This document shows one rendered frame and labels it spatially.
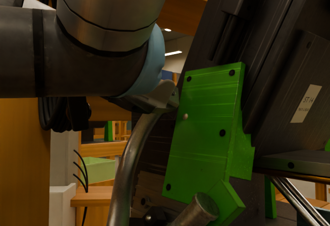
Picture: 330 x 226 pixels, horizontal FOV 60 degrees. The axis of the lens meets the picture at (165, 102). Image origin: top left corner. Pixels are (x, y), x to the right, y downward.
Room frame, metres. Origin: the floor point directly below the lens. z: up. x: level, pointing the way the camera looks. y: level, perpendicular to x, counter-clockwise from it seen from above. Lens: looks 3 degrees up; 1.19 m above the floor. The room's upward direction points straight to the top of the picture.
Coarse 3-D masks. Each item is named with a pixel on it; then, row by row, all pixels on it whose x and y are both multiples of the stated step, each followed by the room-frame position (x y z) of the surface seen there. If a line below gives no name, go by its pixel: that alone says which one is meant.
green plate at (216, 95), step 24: (192, 72) 0.47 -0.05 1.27; (216, 72) 0.43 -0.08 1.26; (240, 72) 0.40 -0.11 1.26; (192, 96) 0.46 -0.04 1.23; (216, 96) 0.42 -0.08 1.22; (240, 96) 0.40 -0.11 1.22; (192, 120) 0.45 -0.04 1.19; (216, 120) 0.41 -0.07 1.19; (240, 120) 0.42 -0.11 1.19; (192, 144) 0.43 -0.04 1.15; (216, 144) 0.40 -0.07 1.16; (240, 144) 0.42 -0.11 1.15; (168, 168) 0.46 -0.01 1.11; (192, 168) 0.42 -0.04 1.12; (216, 168) 0.39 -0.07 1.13; (240, 168) 0.42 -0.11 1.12; (168, 192) 0.44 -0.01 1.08; (192, 192) 0.41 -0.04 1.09
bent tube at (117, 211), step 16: (176, 96) 0.46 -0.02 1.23; (144, 128) 0.48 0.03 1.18; (128, 144) 0.49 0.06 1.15; (144, 144) 0.50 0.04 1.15; (128, 160) 0.48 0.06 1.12; (128, 176) 0.46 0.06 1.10; (112, 192) 0.44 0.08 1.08; (128, 192) 0.43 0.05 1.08; (112, 208) 0.40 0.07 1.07; (128, 208) 0.41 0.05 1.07; (112, 224) 0.38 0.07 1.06; (128, 224) 0.39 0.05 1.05
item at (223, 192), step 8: (216, 184) 0.38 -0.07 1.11; (224, 184) 0.37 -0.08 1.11; (208, 192) 0.38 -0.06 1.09; (216, 192) 0.38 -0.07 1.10; (224, 192) 0.37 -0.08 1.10; (232, 192) 0.37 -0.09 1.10; (216, 200) 0.37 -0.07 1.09; (224, 200) 0.36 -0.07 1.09; (232, 200) 0.35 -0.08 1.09; (240, 200) 0.36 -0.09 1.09; (224, 208) 0.36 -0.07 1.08; (232, 208) 0.35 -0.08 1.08; (240, 208) 0.35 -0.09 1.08; (224, 216) 0.36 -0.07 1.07; (232, 216) 0.36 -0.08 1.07; (208, 224) 0.37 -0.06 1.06; (216, 224) 0.36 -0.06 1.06; (224, 224) 0.36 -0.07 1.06
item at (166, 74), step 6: (162, 72) 6.08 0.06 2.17; (168, 72) 6.24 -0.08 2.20; (174, 72) 6.40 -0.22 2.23; (162, 78) 6.08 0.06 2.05; (168, 78) 6.24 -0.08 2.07; (174, 78) 6.34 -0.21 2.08; (120, 126) 5.77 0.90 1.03; (120, 132) 5.77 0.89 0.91; (120, 138) 5.77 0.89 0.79; (120, 156) 5.77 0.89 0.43
